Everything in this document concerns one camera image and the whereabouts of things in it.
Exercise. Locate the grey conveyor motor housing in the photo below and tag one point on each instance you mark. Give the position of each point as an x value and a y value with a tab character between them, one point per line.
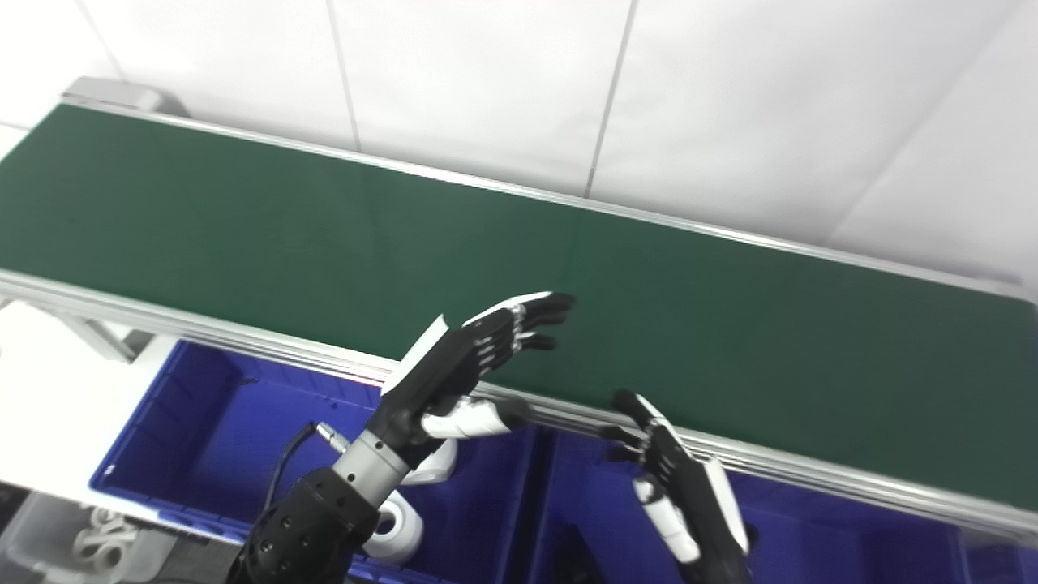
122	95

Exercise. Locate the white curved plastic parts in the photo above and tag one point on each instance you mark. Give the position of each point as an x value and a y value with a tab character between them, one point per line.
101	543

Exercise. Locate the blue plastic bin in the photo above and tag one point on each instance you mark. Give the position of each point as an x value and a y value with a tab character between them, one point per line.
203	454
851	543

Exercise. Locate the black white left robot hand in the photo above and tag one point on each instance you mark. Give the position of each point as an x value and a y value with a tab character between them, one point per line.
438	373

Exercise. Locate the clear plastic storage box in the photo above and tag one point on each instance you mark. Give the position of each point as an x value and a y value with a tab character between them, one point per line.
49	527

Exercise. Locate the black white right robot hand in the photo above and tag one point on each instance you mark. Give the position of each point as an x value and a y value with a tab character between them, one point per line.
697	511

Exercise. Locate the white cylindrical two-hole part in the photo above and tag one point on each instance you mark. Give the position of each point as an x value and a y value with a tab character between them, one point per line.
442	466
405	535

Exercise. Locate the green conveyor belt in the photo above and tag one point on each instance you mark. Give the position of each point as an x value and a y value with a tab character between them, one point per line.
689	341
811	474

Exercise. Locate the grey conveyor support leg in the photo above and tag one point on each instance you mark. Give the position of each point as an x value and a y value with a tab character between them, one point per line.
105	337

